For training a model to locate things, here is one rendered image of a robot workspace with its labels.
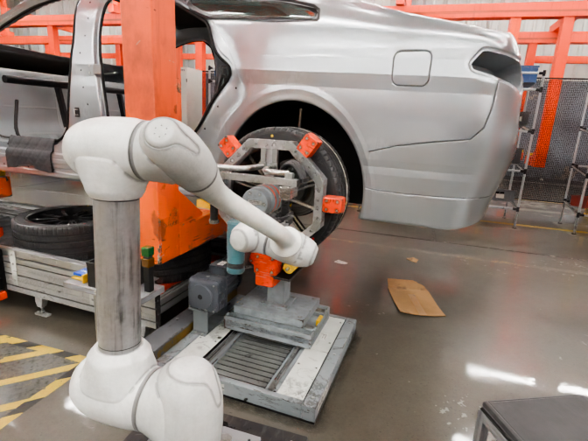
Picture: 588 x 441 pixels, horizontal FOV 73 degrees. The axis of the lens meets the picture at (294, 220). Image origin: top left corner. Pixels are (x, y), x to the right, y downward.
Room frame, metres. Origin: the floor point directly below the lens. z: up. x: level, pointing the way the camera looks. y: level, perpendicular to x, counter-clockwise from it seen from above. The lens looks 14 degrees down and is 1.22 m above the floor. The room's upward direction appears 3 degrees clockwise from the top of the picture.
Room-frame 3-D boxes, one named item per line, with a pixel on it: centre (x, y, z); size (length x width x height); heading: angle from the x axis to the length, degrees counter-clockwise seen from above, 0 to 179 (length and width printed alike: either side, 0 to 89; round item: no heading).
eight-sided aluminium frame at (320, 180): (1.90, 0.12, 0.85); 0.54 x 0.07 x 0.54; 70
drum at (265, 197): (1.83, 0.14, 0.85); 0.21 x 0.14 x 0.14; 160
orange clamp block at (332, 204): (1.80, -0.18, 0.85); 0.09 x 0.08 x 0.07; 70
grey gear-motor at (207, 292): (2.06, 0.39, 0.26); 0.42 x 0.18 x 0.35; 160
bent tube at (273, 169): (1.75, 0.07, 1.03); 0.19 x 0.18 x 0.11; 160
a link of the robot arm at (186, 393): (0.84, 0.24, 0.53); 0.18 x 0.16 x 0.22; 77
